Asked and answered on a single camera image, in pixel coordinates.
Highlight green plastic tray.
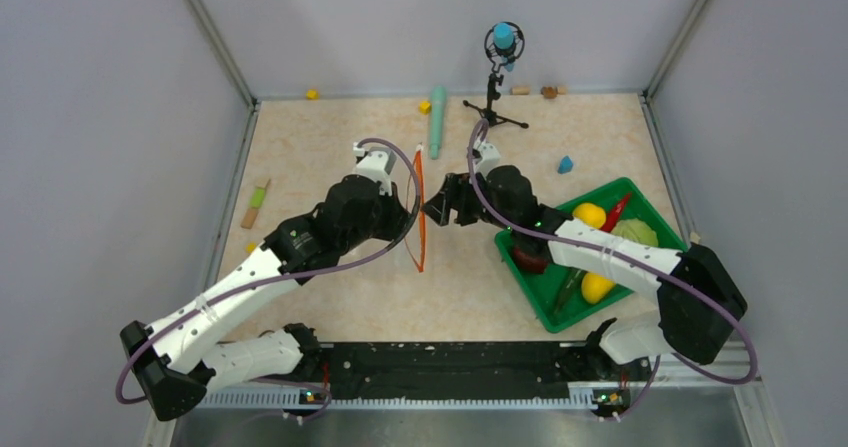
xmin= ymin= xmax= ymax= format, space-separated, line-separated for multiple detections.
xmin=494 ymin=176 xmax=690 ymax=334

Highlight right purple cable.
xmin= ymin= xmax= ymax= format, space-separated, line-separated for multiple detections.
xmin=465 ymin=119 xmax=761 ymax=387

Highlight yellow lemon upper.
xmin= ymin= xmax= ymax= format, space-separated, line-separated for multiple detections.
xmin=572 ymin=202 xmax=607 ymax=229

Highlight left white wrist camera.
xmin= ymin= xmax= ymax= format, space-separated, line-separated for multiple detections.
xmin=352 ymin=143 xmax=397 ymax=196

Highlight purple cable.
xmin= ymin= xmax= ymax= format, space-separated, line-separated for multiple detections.
xmin=465 ymin=119 xmax=761 ymax=387
xmin=115 ymin=137 xmax=425 ymax=406

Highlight red chili pepper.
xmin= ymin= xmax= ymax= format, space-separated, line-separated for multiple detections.
xmin=600 ymin=192 xmax=632 ymax=232

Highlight brown wooden pieces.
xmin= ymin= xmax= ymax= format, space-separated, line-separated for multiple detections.
xmin=540 ymin=85 xmax=568 ymax=100

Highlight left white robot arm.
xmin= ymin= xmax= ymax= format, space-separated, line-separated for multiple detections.
xmin=119 ymin=174 xmax=421 ymax=421

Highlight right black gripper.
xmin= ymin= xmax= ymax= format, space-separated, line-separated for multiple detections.
xmin=421 ymin=169 xmax=517 ymax=233

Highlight green cabbage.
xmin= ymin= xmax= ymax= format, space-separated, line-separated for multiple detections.
xmin=611 ymin=219 xmax=659 ymax=247

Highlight blue toy block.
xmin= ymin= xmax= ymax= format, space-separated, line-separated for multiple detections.
xmin=557 ymin=156 xmax=574 ymax=175

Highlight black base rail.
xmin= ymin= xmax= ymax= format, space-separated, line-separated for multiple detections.
xmin=288 ymin=341 xmax=650 ymax=401

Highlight blue microphone on tripod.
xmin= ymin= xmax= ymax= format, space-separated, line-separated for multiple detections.
xmin=463 ymin=21 xmax=529 ymax=129

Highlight wooden stick green block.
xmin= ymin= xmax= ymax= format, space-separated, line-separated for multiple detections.
xmin=240 ymin=177 xmax=271 ymax=230

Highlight dark red apple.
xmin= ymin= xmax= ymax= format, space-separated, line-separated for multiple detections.
xmin=511 ymin=245 xmax=550 ymax=275

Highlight teal plastic tube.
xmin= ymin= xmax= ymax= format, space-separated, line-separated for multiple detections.
xmin=428 ymin=85 xmax=447 ymax=160

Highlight clear zip bag orange zipper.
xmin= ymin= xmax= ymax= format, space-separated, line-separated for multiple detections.
xmin=403 ymin=143 xmax=427 ymax=273

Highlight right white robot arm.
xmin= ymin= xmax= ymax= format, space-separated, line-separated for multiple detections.
xmin=424 ymin=165 xmax=747 ymax=379

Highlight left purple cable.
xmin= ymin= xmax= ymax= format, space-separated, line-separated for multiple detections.
xmin=115 ymin=137 xmax=425 ymax=406

